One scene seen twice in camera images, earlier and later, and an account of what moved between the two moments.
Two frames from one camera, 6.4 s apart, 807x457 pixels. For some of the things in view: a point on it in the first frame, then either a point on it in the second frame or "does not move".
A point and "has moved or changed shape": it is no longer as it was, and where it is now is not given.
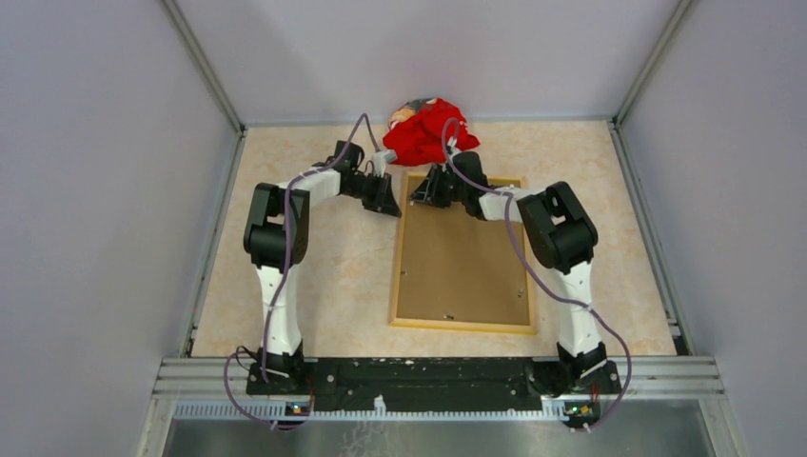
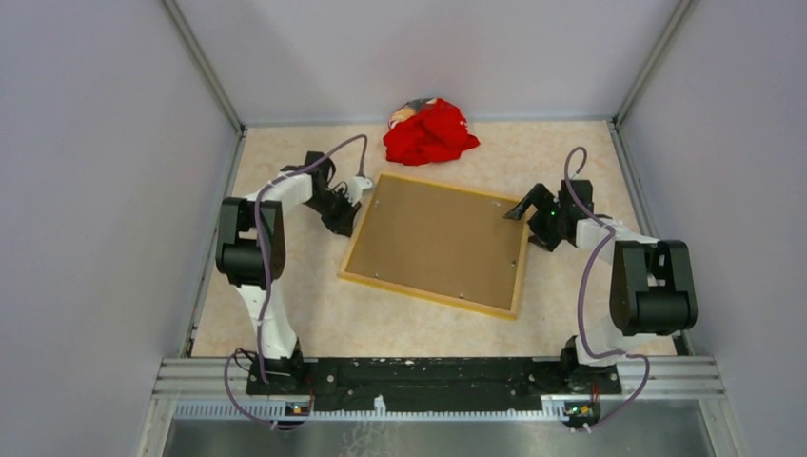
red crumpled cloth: (426, 138) does not move
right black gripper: (428, 191) -> (540, 236)
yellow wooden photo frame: (497, 182) -> (521, 262)
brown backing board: (455, 267) has moved or changed shape
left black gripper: (383, 200) -> (344, 224)
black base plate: (426, 385) does not move
